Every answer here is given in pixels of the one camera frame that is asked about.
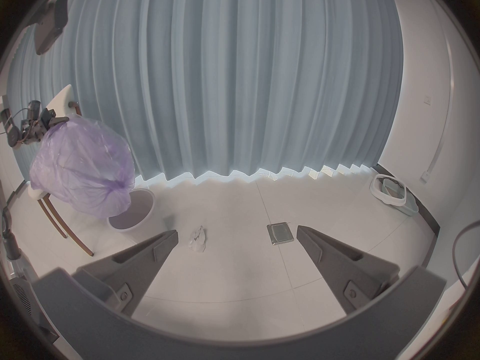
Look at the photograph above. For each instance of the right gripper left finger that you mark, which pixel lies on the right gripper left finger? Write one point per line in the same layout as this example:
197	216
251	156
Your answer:
144	263

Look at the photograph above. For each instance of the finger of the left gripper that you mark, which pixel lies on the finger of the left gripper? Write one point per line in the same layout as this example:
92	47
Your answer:
58	120

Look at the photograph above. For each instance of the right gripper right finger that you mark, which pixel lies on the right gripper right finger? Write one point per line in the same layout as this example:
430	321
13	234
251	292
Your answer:
333	263

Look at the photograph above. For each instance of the purple plastic bag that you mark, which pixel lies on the purple plastic bag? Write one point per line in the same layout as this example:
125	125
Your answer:
82	163

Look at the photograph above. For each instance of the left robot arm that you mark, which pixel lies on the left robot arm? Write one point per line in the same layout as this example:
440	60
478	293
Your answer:
15	135

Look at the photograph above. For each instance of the white trash bin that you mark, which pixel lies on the white trash bin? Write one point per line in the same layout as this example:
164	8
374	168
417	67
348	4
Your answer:
144	216

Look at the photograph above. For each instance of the white chair with wooden legs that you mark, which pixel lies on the white chair with wooden legs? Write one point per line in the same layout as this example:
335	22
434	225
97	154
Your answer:
63	101

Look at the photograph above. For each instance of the crumpled white paper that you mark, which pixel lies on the crumpled white paper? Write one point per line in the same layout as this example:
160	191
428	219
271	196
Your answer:
197	240

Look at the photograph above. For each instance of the white and green litter tray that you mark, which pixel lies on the white and green litter tray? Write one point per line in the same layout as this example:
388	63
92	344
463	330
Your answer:
393	197

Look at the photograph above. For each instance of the blue-green curtain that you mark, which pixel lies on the blue-green curtain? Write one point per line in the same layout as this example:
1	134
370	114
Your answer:
225	69

